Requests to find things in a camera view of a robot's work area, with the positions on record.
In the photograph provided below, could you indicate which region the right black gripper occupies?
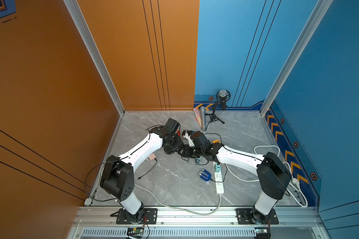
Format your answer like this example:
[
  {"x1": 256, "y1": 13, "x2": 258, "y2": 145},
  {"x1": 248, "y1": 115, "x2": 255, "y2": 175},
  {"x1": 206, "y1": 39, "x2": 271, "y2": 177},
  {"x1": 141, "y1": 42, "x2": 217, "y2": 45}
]
[{"x1": 176, "y1": 144, "x2": 204, "y2": 158}]

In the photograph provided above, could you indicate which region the pink USB charger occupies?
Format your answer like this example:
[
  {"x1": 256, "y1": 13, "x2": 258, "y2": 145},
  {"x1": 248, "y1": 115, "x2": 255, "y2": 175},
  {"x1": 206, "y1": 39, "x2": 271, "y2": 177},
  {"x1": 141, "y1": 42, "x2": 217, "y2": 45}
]
[{"x1": 148, "y1": 153, "x2": 156, "y2": 161}]

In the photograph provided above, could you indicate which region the blue electric shaver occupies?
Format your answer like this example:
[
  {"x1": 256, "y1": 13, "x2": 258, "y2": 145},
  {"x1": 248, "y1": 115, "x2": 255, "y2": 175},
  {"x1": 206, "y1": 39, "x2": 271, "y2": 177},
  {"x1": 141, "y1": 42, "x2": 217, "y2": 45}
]
[{"x1": 199, "y1": 169, "x2": 211, "y2": 182}]

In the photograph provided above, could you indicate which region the white power strip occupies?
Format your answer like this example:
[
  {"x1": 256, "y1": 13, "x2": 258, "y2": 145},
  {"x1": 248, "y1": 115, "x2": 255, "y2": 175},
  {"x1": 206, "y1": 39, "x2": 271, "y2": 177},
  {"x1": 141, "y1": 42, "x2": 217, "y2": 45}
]
[{"x1": 213, "y1": 162, "x2": 224, "y2": 195}]

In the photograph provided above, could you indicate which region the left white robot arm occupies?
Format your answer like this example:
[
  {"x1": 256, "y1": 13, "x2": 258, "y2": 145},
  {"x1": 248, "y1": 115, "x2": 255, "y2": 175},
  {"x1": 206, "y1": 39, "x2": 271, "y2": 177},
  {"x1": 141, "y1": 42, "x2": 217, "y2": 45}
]
[{"x1": 100, "y1": 123, "x2": 183, "y2": 224}]

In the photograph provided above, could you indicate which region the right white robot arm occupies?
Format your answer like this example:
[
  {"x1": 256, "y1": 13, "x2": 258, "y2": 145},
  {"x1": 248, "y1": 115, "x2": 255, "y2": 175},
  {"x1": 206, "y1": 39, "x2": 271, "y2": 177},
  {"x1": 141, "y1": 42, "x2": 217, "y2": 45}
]
[{"x1": 179, "y1": 143, "x2": 292, "y2": 224}]

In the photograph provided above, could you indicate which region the grey handheld microphone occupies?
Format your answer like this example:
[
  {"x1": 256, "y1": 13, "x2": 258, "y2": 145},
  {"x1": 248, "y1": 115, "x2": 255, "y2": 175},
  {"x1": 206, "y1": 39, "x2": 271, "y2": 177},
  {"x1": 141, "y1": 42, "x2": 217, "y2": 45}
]
[{"x1": 199, "y1": 106, "x2": 206, "y2": 131}]

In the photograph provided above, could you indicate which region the black microphone on tripod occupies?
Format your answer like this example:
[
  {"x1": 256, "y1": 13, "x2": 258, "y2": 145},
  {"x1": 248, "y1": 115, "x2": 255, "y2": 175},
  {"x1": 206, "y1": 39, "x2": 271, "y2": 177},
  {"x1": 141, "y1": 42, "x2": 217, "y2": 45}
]
[{"x1": 205, "y1": 89, "x2": 231, "y2": 129}]

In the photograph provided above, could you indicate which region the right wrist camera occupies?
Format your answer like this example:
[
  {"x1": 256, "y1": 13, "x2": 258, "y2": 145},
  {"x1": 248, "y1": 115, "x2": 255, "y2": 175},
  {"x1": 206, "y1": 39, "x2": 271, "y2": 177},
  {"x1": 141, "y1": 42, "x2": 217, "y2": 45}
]
[{"x1": 182, "y1": 130, "x2": 211, "y2": 149}]

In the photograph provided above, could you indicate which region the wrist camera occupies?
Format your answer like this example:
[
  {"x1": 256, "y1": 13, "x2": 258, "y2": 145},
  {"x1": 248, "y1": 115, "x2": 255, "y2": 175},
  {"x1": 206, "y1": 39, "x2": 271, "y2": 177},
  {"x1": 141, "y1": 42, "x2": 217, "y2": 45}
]
[
  {"x1": 182, "y1": 130, "x2": 211, "y2": 149},
  {"x1": 164, "y1": 118, "x2": 180, "y2": 134}
]

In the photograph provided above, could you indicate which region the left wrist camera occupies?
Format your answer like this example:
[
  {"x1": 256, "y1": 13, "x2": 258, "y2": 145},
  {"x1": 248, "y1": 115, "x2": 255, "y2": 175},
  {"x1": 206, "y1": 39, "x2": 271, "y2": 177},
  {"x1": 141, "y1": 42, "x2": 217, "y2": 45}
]
[{"x1": 164, "y1": 118, "x2": 180, "y2": 134}]

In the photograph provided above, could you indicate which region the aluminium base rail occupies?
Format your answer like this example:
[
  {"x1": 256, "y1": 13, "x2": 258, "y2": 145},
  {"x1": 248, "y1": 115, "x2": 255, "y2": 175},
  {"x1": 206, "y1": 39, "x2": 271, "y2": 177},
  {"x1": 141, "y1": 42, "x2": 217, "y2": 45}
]
[{"x1": 66, "y1": 206, "x2": 288, "y2": 239}]

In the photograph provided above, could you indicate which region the white cable of yellow strip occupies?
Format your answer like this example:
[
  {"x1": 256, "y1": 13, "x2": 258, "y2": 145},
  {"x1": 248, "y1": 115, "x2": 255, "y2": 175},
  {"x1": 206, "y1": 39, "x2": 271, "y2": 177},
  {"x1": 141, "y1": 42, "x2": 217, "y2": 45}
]
[{"x1": 224, "y1": 145, "x2": 309, "y2": 208}]

